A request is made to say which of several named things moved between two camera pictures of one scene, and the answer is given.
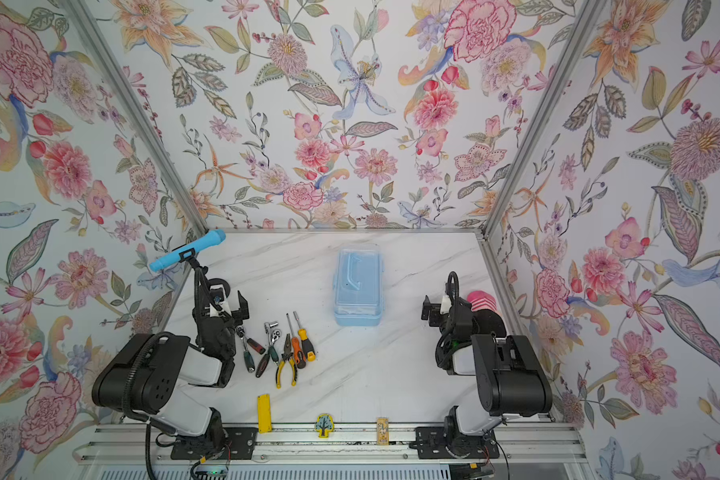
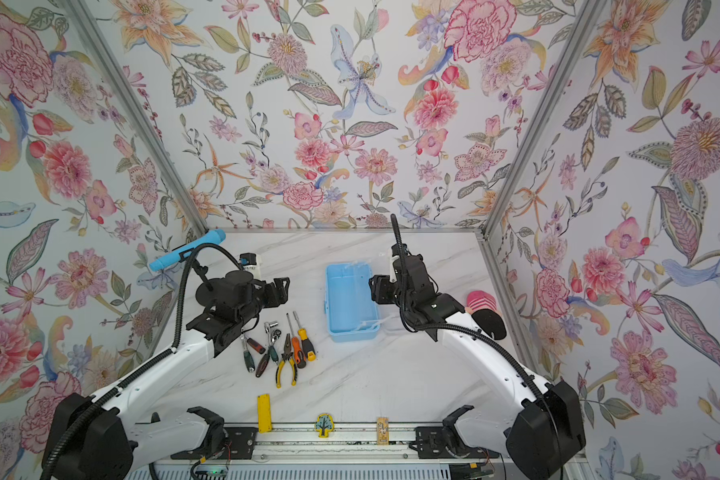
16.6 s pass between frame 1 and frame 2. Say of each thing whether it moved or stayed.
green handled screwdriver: stayed
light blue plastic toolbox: moved
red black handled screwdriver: stayed
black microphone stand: stayed
